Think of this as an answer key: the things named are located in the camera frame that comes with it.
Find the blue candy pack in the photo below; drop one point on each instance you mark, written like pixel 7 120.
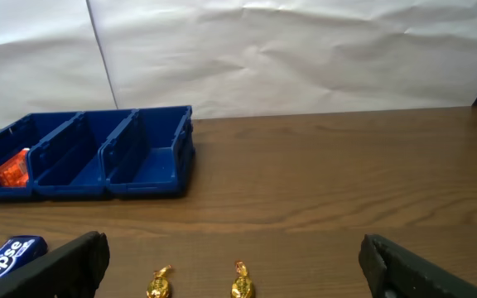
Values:
pixel 8 256

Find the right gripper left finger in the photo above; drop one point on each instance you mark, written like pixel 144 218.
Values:
pixel 64 269

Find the gold wrapped candy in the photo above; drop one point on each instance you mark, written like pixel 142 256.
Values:
pixel 159 285
pixel 242 285

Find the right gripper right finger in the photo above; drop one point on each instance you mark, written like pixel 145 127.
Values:
pixel 404 275

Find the orange candy box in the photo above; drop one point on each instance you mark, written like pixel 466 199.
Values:
pixel 13 170

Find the blue tray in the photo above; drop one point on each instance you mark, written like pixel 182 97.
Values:
pixel 151 169

